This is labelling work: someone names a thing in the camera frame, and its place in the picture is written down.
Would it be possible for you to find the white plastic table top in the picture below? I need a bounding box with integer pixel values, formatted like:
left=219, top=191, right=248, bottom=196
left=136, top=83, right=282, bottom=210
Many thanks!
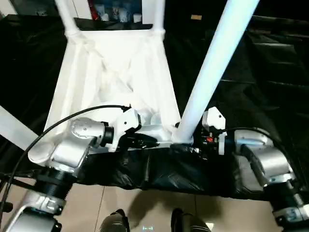
left=28, top=27, right=194, bottom=165

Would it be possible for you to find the black work mat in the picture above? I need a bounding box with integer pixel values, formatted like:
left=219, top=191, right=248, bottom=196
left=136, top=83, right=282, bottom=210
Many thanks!
left=0, top=14, right=309, bottom=199

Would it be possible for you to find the black left robot foot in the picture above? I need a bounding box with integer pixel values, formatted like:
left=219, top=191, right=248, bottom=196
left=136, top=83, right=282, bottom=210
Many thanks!
left=98, top=208, right=131, bottom=232

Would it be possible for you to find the black metal stand leg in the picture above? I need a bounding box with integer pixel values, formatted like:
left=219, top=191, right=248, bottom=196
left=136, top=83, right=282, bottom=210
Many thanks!
left=0, top=173, right=26, bottom=214

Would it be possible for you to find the white cabinet with glass doors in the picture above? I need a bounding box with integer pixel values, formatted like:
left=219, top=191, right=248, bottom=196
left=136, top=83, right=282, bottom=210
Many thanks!
left=0, top=0, right=168, bottom=26

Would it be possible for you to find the black furniture with yellow label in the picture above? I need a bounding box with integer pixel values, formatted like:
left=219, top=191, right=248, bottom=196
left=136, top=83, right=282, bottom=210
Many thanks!
left=164, top=0, right=309, bottom=27

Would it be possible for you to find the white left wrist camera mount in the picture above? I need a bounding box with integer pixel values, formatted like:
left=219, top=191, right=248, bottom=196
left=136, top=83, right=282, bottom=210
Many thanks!
left=108, top=107, right=142, bottom=153

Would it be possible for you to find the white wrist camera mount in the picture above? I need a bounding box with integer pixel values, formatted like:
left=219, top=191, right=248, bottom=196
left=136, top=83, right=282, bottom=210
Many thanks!
left=201, top=107, right=228, bottom=156
left=108, top=107, right=142, bottom=153

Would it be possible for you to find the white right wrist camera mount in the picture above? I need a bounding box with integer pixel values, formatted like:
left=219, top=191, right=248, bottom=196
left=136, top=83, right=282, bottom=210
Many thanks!
left=201, top=107, right=228, bottom=156

